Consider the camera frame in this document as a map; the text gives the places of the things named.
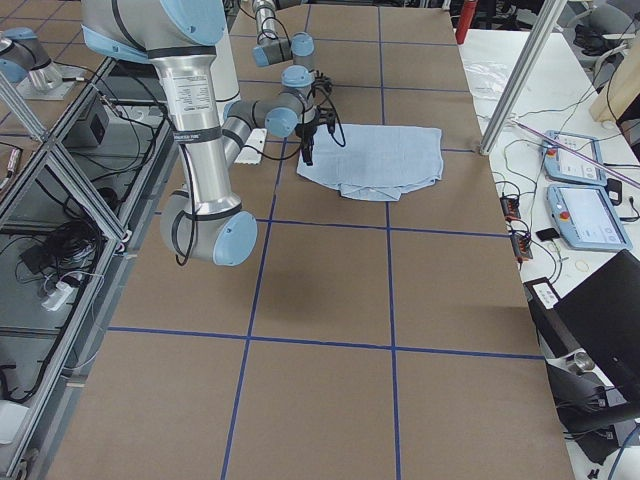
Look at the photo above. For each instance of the light blue button shirt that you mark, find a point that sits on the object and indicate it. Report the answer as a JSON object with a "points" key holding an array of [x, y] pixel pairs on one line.
{"points": [[378, 163]]}

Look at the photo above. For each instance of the blue teach pendant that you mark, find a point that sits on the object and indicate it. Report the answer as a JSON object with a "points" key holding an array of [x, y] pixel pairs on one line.
{"points": [[586, 219], [560, 165]]}

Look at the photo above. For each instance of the lower blue teach pendant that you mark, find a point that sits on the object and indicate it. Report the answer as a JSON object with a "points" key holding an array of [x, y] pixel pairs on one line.
{"points": [[586, 219]]}

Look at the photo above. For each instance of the white camera pedestal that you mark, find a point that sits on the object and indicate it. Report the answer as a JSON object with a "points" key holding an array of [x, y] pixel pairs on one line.
{"points": [[227, 91]]}

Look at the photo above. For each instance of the upper blue teach pendant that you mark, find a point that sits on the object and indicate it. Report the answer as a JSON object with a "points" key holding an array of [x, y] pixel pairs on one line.
{"points": [[560, 165]]}

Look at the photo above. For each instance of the aluminium frame post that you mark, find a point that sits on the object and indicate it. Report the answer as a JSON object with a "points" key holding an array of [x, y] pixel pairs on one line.
{"points": [[525, 63]]}

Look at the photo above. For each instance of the black laptop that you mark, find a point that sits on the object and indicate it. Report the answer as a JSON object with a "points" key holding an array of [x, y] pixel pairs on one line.
{"points": [[600, 315]]}

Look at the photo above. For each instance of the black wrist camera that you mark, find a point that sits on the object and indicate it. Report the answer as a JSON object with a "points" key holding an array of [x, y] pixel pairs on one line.
{"points": [[321, 81], [329, 117]]}

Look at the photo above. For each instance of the clear plastic bag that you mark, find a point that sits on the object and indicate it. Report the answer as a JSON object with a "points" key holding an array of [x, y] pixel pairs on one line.
{"points": [[487, 80]]}

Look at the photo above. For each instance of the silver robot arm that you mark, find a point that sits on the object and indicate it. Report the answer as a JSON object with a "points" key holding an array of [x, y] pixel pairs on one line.
{"points": [[182, 40], [280, 35]]}

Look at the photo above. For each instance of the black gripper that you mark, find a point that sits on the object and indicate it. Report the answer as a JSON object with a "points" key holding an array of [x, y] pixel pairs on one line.
{"points": [[306, 131]]}

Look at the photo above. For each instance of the red cylinder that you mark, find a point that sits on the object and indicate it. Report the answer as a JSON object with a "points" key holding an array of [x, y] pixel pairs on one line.
{"points": [[465, 19]]}

